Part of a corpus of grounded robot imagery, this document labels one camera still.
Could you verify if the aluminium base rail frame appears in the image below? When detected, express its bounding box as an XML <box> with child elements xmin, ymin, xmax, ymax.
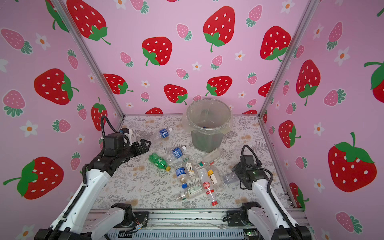
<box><xmin>59</xmin><ymin>208</ymin><xmax>316</xmax><ymax>240</ymax></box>

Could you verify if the clear bottle near bin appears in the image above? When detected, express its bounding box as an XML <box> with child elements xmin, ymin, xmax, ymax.
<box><xmin>202</xmin><ymin>148</ymin><xmax>224</xmax><ymax>165</ymax></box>

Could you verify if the green soda bottle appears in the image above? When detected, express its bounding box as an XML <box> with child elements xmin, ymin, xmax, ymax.
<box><xmin>149</xmin><ymin>153</ymin><xmax>171</xmax><ymax>172</ymax></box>

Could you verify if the clear bottle green cap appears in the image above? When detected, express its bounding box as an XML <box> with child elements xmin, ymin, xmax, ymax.
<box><xmin>183</xmin><ymin>157</ymin><xmax>197</xmax><ymax>178</ymax></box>

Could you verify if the crushed clear bottle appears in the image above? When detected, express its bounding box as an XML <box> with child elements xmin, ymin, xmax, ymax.
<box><xmin>223</xmin><ymin>173</ymin><xmax>239</xmax><ymax>184</ymax></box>

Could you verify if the clear bottle blue label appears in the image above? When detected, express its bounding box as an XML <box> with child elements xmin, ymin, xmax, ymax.
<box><xmin>151</xmin><ymin>128</ymin><xmax>173</xmax><ymax>142</ymax></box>
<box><xmin>166</xmin><ymin>146</ymin><xmax>187</xmax><ymax>165</ymax></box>

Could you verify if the bottle green white label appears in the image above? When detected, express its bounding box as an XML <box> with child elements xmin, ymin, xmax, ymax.
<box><xmin>175</xmin><ymin>184</ymin><xmax>203</xmax><ymax>202</ymax></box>

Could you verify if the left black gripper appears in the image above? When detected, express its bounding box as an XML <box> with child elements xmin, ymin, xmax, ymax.
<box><xmin>118</xmin><ymin>139</ymin><xmax>151</xmax><ymax>164</ymax></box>

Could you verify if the clear bottle red round label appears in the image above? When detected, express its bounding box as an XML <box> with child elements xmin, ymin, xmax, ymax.
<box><xmin>198</xmin><ymin>168</ymin><xmax>213</xmax><ymax>191</ymax></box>

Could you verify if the small bottle red cap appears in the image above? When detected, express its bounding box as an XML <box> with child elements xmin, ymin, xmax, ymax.
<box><xmin>206</xmin><ymin>189</ymin><xmax>218</xmax><ymax>206</ymax></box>

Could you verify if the far clear bottle blue label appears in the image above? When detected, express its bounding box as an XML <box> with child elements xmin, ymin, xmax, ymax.
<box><xmin>151</xmin><ymin>128</ymin><xmax>173</xmax><ymax>142</ymax></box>

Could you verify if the clear bottle yellow cap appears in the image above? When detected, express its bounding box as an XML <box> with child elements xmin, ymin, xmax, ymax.
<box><xmin>208</xmin><ymin>170</ymin><xmax>224</xmax><ymax>193</ymax></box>

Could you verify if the mesh waste bin with liner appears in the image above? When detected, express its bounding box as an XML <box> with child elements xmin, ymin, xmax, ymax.
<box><xmin>182</xmin><ymin>98</ymin><xmax>233</xmax><ymax>153</ymax></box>

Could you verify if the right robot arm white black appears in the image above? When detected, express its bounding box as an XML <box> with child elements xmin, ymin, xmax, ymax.
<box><xmin>223</xmin><ymin>155</ymin><xmax>312</xmax><ymax>240</ymax></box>

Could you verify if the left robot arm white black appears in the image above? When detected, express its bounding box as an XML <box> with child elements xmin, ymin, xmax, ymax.
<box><xmin>34</xmin><ymin>131</ymin><xmax>152</xmax><ymax>240</ymax></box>

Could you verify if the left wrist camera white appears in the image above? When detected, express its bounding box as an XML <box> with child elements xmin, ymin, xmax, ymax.
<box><xmin>119</xmin><ymin>128</ymin><xmax>133</xmax><ymax>146</ymax></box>

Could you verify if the small bottle blue label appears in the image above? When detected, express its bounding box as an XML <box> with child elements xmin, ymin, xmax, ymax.
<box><xmin>176</xmin><ymin>167</ymin><xmax>188</xmax><ymax>185</ymax></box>

